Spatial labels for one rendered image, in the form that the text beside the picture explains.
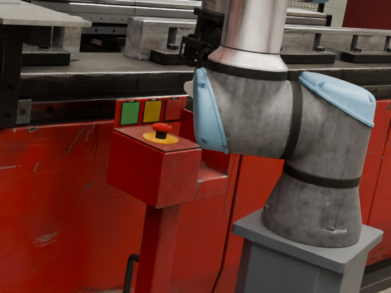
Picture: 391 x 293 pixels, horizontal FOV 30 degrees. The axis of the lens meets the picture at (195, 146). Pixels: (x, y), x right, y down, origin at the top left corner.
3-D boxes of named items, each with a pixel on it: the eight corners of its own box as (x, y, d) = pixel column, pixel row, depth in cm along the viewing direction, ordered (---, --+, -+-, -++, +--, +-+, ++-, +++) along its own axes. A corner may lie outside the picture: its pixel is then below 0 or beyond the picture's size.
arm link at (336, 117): (373, 184, 104) (394, 92, 101) (281, 173, 103) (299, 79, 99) (350, 159, 116) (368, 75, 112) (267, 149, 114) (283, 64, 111)
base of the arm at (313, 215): (373, 230, 115) (386, 171, 112) (338, 257, 102) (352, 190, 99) (287, 202, 122) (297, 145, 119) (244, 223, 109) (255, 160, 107)
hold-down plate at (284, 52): (271, 64, 202) (273, 53, 201) (256, 60, 205) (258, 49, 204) (334, 63, 222) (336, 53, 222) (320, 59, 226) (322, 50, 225)
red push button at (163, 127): (159, 145, 144) (162, 127, 143) (146, 139, 147) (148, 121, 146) (174, 143, 147) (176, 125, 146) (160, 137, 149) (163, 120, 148)
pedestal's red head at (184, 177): (156, 210, 141) (169, 120, 137) (105, 183, 152) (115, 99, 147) (225, 195, 156) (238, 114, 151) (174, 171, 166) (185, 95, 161)
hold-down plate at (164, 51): (163, 65, 174) (164, 52, 173) (148, 60, 178) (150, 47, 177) (246, 64, 195) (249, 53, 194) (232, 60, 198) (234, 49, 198)
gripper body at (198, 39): (201, 62, 156) (213, 6, 152) (230, 75, 150) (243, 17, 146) (176, 63, 150) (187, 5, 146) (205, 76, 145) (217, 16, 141)
